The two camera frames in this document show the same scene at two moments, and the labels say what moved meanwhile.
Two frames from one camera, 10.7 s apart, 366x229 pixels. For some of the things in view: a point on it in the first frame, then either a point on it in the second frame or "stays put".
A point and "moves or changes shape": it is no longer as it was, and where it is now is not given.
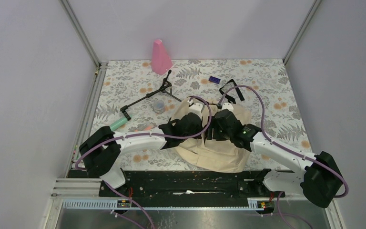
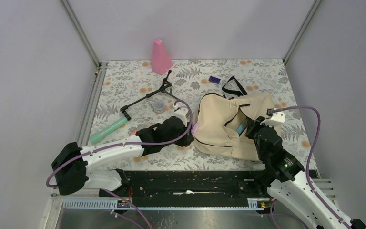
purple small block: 214,79 stays put
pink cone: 161,60 stays put
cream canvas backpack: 205,129 moves or changes shape
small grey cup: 158,106 stays put
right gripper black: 216,136 → 252,125
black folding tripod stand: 165,86 stays put
